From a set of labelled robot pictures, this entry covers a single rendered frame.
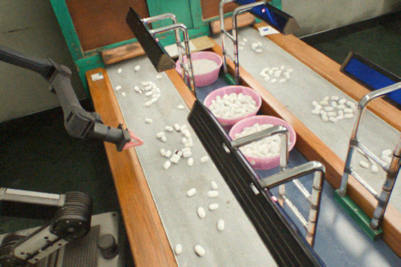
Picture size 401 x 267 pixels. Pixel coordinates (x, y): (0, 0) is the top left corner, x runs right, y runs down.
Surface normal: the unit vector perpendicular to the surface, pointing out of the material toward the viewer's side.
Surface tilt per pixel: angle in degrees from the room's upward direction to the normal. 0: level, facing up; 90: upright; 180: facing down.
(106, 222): 0
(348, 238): 0
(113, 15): 90
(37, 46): 90
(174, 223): 0
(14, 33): 90
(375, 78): 58
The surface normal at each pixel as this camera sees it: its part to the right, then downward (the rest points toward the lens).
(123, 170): -0.12, -0.77
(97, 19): 0.36, 0.56
